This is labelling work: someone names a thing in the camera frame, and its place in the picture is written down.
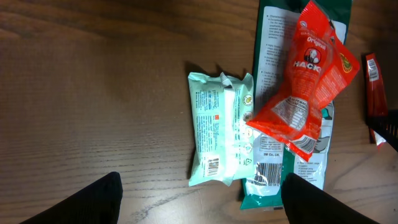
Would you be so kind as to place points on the green 3M glove package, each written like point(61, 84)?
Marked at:
point(273, 160)

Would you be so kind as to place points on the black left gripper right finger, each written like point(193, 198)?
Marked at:
point(306, 204)

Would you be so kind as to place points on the white green small packet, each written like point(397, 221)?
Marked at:
point(221, 107)

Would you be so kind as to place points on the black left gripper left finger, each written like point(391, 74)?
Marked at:
point(97, 203)

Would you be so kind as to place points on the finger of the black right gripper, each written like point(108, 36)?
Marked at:
point(385, 126)

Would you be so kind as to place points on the red Nescafe packet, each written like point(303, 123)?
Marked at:
point(375, 91)

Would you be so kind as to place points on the red Hacks candy bag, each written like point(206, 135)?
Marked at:
point(318, 68)

